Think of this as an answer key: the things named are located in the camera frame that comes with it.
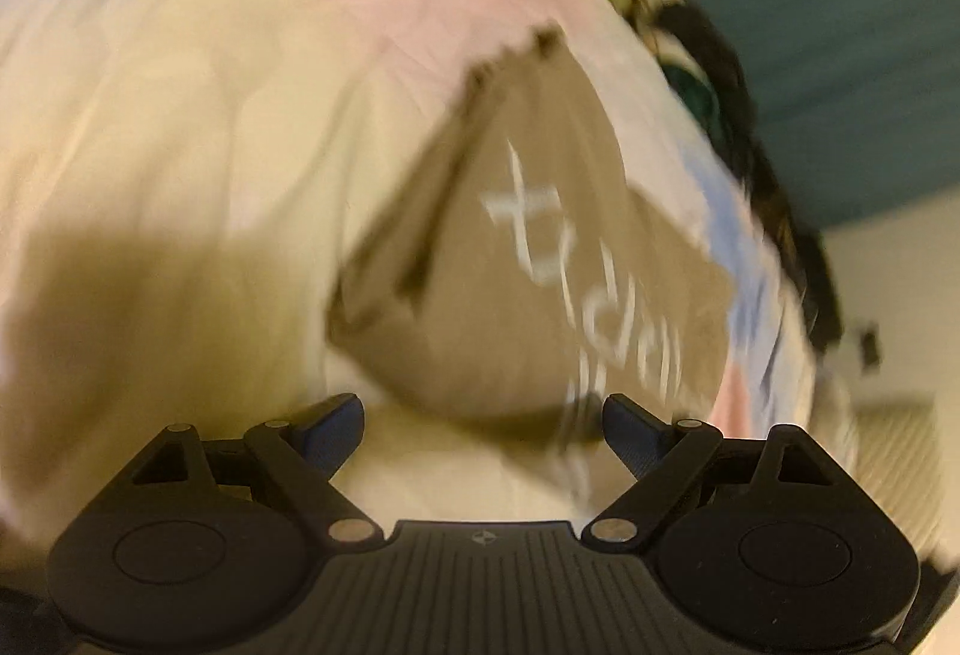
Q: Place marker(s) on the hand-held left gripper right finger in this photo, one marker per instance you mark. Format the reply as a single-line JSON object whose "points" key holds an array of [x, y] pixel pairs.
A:
{"points": [[631, 434]]}

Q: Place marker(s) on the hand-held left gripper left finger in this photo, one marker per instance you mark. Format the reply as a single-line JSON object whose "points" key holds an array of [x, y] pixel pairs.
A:
{"points": [[339, 431]]}

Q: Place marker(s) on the tan t-shirt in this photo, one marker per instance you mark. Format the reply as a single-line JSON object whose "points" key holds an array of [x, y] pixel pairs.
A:
{"points": [[555, 257]]}

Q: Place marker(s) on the quilted beige headboard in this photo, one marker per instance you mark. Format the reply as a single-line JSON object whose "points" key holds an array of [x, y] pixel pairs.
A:
{"points": [[907, 467]]}

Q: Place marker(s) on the black garment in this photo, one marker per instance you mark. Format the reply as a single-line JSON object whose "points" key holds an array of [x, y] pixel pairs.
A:
{"points": [[757, 175]]}

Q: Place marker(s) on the pastel pink blue duvet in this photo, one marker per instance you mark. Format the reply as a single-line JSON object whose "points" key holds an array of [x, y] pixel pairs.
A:
{"points": [[225, 122]]}

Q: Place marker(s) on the green garment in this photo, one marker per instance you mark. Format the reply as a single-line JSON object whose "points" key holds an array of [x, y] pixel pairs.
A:
{"points": [[696, 96]]}

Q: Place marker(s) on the teal curtain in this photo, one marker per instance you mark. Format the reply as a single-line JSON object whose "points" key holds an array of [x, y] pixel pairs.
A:
{"points": [[832, 32]]}

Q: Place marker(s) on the dark wall socket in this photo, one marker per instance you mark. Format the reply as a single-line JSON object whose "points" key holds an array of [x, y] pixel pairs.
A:
{"points": [[870, 346]]}

